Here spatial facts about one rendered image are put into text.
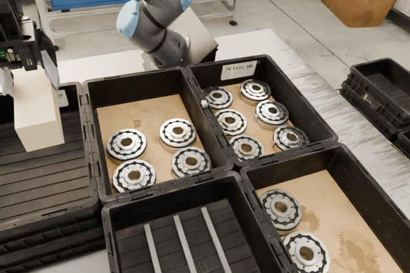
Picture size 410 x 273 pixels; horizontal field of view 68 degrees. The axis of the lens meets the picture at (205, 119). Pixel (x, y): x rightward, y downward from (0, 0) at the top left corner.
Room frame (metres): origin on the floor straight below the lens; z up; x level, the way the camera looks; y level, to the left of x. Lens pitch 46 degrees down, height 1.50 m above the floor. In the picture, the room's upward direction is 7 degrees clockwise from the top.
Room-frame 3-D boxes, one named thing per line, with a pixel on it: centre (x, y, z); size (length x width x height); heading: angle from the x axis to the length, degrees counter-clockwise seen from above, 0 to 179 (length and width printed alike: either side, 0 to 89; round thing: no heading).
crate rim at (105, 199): (0.53, 0.14, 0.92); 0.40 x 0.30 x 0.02; 26
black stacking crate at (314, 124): (0.66, -0.13, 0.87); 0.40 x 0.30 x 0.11; 26
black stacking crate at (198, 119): (0.53, 0.14, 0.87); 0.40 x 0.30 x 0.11; 26
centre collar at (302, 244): (0.27, -0.25, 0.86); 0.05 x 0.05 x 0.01
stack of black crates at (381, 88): (1.32, -0.96, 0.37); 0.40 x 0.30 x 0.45; 29
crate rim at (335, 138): (0.66, -0.13, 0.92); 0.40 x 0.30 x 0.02; 26
